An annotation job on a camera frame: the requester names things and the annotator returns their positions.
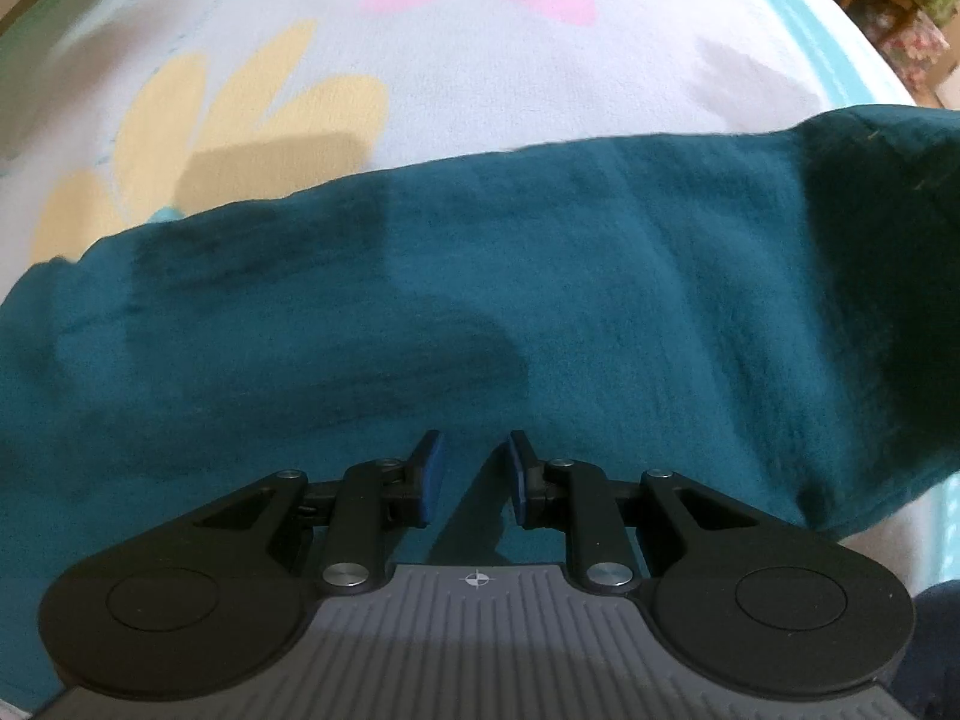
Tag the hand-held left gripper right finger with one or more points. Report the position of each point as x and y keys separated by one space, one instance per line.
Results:
x=519 y=476

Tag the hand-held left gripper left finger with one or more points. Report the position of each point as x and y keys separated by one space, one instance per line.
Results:
x=427 y=476

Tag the flower print bed blanket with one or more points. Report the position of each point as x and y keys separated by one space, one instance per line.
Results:
x=480 y=52

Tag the teal pants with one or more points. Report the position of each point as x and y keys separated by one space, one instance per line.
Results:
x=480 y=330

